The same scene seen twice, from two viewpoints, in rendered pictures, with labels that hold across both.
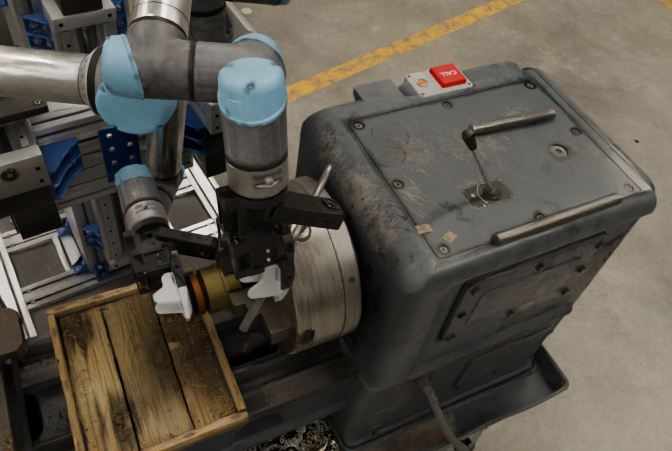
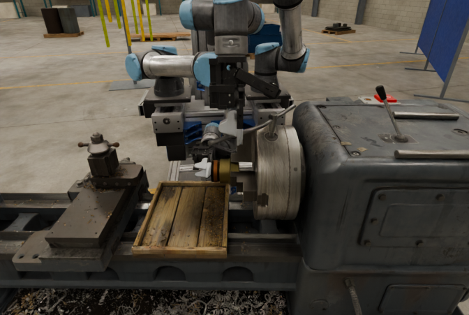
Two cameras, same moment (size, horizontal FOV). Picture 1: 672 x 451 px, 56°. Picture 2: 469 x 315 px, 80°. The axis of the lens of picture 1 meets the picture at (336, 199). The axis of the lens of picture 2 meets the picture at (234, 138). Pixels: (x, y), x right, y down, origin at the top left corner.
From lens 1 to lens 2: 0.53 m
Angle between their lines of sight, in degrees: 33
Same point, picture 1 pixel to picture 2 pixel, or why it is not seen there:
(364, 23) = not seen: hidden behind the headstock
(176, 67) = (208, 5)
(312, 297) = (269, 171)
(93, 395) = (159, 218)
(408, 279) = (327, 164)
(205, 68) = not seen: hidden behind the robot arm
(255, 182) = (223, 42)
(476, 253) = (380, 159)
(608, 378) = not seen: outside the picture
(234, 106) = not seen: outside the picture
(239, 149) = (217, 21)
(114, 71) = (183, 8)
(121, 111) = (202, 72)
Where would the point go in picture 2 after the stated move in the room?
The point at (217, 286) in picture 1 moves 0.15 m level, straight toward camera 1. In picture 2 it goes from (225, 165) to (207, 193)
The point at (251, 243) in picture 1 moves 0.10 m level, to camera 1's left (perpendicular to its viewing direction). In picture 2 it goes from (219, 85) to (186, 78)
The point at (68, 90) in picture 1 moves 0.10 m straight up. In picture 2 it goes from (187, 67) to (185, 38)
